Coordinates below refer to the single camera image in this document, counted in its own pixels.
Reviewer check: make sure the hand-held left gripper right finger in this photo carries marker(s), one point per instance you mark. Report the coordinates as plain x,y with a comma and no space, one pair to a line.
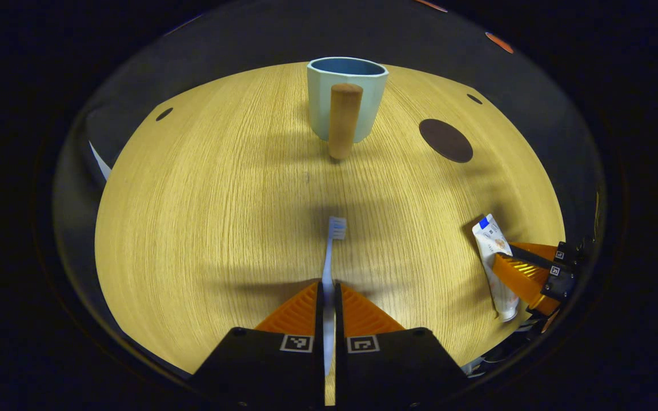
339,314

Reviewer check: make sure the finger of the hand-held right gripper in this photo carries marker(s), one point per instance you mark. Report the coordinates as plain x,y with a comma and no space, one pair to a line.
537,250
523,279

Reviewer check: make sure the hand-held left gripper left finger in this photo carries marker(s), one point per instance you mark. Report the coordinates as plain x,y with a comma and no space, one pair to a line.
320,314

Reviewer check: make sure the white toothpaste tube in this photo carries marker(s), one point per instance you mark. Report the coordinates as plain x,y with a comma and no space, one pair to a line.
489,240

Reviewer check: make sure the light blue toothbrush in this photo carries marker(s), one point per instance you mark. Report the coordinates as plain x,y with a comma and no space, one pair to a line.
329,257

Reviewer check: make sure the black backdrop cloth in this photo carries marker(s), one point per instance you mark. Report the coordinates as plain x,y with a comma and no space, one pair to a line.
329,28

